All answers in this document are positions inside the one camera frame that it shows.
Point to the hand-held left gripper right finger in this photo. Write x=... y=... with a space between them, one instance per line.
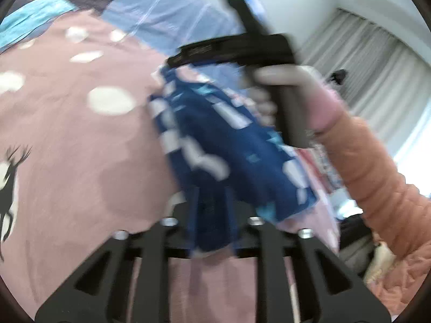
x=269 y=259

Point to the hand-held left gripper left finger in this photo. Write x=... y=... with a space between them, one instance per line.
x=153 y=259

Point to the blue star print fleece pajama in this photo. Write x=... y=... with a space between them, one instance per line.
x=215 y=134

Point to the person's right forearm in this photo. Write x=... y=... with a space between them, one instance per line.
x=370 y=181

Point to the person's right hand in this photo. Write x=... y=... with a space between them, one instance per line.
x=313 y=97

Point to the blue plaid sheet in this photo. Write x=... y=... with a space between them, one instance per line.
x=161 y=10

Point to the floral folded garment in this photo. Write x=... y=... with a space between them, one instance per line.
x=323 y=166

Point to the pink polka dot blanket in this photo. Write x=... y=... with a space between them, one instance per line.
x=84 y=158

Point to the grey pleated curtain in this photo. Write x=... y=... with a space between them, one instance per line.
x=377 y=67

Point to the light blue cloth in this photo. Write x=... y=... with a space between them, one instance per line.
x=30 y=20

